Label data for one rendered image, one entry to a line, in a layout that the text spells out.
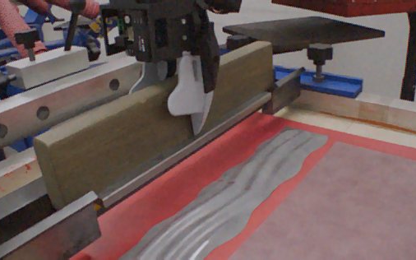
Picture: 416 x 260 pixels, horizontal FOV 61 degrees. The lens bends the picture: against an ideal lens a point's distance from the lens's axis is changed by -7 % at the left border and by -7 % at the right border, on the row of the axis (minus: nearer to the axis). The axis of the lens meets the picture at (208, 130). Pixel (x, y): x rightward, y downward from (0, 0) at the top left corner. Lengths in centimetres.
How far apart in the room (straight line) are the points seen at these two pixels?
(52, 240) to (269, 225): 20
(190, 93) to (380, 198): 24
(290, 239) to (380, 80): 213
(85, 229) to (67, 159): 6
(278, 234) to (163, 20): 23
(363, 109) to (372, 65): 184
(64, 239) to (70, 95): 30
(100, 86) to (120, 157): 28
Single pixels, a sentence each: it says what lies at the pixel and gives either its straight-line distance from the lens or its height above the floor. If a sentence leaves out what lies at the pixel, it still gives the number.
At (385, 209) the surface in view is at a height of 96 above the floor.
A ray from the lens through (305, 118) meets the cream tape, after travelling 62.
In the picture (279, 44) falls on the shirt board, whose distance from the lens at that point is 114.
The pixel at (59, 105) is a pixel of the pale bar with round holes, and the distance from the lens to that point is 58.
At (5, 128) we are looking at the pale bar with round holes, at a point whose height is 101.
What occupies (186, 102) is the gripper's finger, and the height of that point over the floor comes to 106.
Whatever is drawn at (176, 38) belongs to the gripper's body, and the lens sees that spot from 36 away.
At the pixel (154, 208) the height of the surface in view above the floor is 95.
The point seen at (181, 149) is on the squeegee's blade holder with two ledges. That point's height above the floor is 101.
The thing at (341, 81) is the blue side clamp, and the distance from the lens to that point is 65.
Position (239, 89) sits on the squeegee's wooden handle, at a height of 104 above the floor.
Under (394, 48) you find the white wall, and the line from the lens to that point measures 239.
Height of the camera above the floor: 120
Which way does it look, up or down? 25 degrees down
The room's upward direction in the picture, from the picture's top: 4 degrees counter-clockwise
